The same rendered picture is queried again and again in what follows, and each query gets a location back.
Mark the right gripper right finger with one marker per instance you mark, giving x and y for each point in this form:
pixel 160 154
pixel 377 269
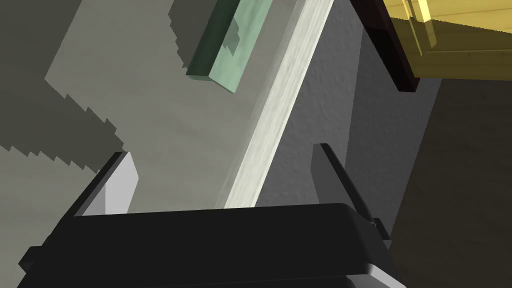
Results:
pixel 334 182

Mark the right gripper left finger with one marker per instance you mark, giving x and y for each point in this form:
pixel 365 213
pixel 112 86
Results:
pixel 116 188

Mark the green block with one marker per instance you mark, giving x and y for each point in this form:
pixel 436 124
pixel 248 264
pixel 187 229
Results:
pixel 230 44

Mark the yellow wooden cupboard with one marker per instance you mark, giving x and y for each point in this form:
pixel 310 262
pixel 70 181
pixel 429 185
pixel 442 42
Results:
pixel 448 40

